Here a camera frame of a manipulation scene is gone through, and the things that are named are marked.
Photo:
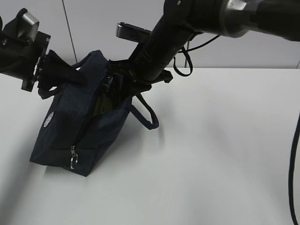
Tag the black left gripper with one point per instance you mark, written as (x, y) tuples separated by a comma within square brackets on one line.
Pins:
[(54, 70)]

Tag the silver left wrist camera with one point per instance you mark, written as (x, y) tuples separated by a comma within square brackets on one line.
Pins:
[(27, 26)]

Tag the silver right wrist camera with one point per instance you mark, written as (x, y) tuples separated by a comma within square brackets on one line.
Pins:
[(132, 33)]

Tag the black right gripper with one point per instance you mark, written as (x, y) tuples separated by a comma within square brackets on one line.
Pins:
[(133, 81)]

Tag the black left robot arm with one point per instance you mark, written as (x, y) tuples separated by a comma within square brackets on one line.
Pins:
[(24, 55)]

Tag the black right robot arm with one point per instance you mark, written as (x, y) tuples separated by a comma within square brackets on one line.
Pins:
[(182, 20)]

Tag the glass container green lid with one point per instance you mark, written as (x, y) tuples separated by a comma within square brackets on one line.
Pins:
[(103, 104)]

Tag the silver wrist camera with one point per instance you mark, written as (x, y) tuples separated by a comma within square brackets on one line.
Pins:
[(132, 33), (27, 26)]

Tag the dark blue lunch bag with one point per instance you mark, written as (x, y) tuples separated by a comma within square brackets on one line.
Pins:
[(71, 137)]

